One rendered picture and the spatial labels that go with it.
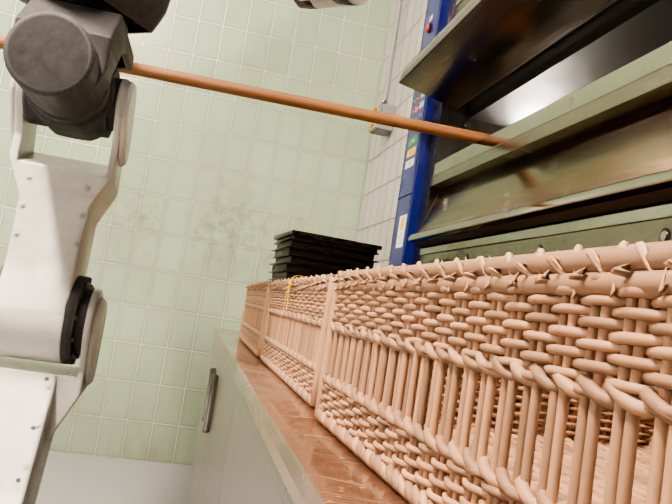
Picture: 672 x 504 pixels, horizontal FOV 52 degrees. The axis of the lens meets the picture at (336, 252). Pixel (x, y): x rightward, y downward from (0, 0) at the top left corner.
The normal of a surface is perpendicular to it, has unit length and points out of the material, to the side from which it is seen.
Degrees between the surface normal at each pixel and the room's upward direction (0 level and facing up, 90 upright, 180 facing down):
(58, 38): 90
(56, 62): 90
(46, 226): 84
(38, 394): 64
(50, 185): 84
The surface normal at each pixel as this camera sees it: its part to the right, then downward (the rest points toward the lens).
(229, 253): 0.21, -0.05
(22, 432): 0.24, -0.48
